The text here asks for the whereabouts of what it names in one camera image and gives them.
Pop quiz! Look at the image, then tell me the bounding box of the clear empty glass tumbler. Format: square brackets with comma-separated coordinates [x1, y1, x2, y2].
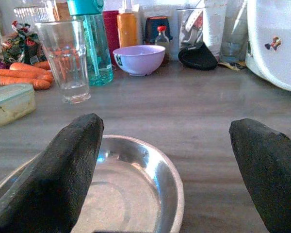
[219, 0, 249, 64]

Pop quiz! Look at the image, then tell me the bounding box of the orange carrot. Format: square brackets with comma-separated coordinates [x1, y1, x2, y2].
[0, 68, 54, 83]
[9, 62, 53, 76]
[0, 76, 51, 91]

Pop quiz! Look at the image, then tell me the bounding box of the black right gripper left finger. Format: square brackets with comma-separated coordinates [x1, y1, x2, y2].
[0, 113, 105, 233]

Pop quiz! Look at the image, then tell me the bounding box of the clear glass with paper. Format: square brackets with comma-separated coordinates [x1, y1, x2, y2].
[176, 7, 204, 51]

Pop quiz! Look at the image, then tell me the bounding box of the small red-capped glass bottle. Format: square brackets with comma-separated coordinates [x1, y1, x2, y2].
[154, 25, 171, 64]

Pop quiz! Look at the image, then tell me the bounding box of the clear lidded food container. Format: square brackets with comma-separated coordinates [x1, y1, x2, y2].
[0, 83, 37, 127]

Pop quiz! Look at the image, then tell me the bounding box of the clear ribbed drinking glass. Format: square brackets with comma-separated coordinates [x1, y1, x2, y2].
[35, 20, 92, 104]

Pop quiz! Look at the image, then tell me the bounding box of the orange squeeze bottle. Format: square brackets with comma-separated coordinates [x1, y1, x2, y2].
[116, 7, 138, 48]

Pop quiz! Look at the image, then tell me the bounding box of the dark red box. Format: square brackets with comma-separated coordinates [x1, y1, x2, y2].
[102, 10, 121, 66]

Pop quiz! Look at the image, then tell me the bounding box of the round steel plate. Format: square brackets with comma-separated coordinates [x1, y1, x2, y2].
[0, 134, 185, 233]

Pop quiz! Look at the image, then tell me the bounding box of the dark blue orange-lidded jar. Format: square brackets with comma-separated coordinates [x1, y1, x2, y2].
[143, 16, 173, 46]

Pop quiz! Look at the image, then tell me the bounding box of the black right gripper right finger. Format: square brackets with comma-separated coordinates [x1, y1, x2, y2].
[228, 118, 291, 233]

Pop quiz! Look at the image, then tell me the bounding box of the teal plastic water bottle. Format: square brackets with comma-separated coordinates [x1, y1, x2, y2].
[66, 0, 114, 86]

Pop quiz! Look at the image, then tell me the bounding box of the floral wrapped bundle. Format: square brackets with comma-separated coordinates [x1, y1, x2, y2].
[0, 20, 47, 65]

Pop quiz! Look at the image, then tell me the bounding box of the lilac plastic bowl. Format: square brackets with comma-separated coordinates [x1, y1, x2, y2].
[113, 45, 166, 77]

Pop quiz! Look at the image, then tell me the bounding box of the black folded pouch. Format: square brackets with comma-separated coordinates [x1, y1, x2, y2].
[178, 41, 219, 71]

